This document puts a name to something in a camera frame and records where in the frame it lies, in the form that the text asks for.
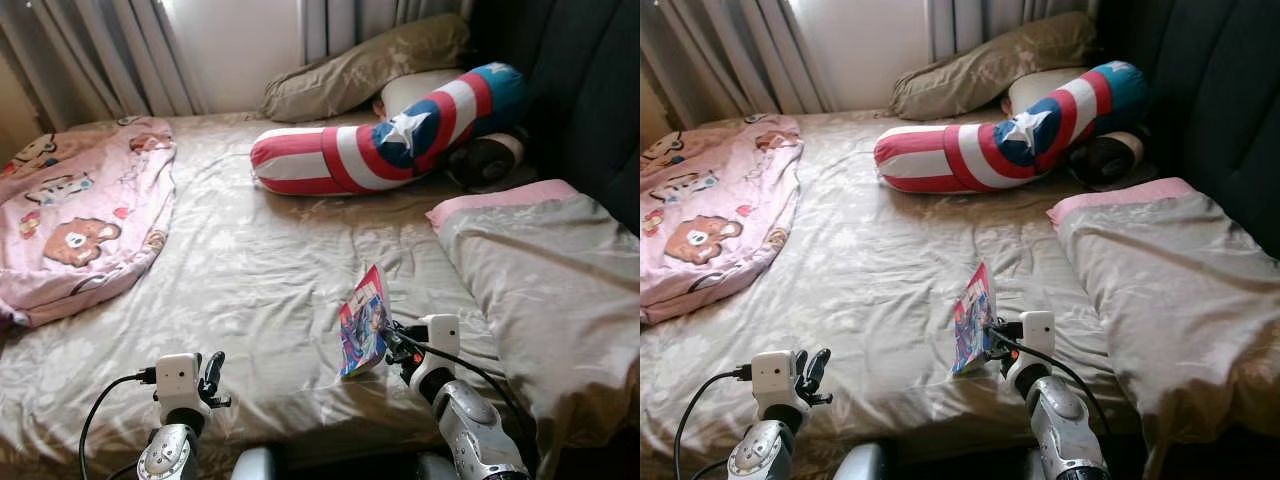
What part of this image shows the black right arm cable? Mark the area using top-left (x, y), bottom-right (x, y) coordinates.
top-left (385, 325), bottom-right (536, 446)
top-left (990, 325), bottom-right (1116, 436)

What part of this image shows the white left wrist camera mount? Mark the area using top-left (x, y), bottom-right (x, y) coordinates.
top-left (155, 353), bottom-right (204, 421)
top-left (750, 350), bottom-right (799, 419)

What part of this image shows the pink cartoon bear blanket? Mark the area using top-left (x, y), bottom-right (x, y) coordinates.
top-left (0, 115), bottom-right (177, 331)
top-left (640, 113), bottom-right (804, 326)

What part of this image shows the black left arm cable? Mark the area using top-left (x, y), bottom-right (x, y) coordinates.
top-left (673, 366), bottom-right (754, 480)
top-left (78, 368), bottom-right (159, 480)

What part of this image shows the dark brown plush toy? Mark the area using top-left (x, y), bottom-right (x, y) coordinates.
top-left (1070, 128), bottom-right (1151, 191)
top-left (445, 128), bottom-right (529, 193)

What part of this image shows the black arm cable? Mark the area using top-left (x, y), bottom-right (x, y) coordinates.
top-left (673, 366), bottom-right (754, 480)
top-left (990, 325), bottom-right (1116, 436)
top-left (385, 325), bottom-right (536, 446)
top-left (78, 368), bottom-right (159, 480)

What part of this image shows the red white blue star bolster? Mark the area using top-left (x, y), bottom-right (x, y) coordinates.
top-left (873, 60), bottom-right (1149, 194)
top-left (249, 62), bottom-right (529, 196)

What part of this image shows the colourful comic book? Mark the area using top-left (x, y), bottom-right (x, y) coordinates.
top-left (951, 261), bottom-right (999, 377)
top-left (337, 264), bottom-right (392, 379)

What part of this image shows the grey curtain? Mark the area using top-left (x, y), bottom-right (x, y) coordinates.
top-left (0, 0), bottom-right (209, 136)
top-left (640, 0), bottom-right (836, 131)
top-left (925, 0), bottom-right (1101, 63)
top-left (300, 0), bottom-right (476, 66)

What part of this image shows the beige floral pillow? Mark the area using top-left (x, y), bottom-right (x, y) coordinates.
top-left (888, 10), bottom-right (1099, 121)
top-left (260, 12), bottom-right (473, 124)

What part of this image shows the grey floral pillow pink end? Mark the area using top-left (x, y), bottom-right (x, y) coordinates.
top-left (1047, 177), bottom-right (1280, 446)
top-left (427, 180), bottom-right (641, 446)

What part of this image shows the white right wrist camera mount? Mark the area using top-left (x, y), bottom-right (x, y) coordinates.
top-left (1017, 310), bottom-right (1057, 391)
top-left (421, 314), bottom-right (462, 393)

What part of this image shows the plain white pillow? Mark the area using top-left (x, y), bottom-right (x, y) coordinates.
top-left (378, 68), bottom-right (466, 119)
top-left (1005, 66), bottom-right (1091, 116)

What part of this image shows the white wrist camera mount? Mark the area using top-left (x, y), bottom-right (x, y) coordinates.
top-left (155, 353), bottom-right (204, 421)
top-left (1017, 310), bottom-right (1057, 391)
top-left (750, 350), bottom-right (799, 419)
top-left (421, 314), bottom-right (462, 393)

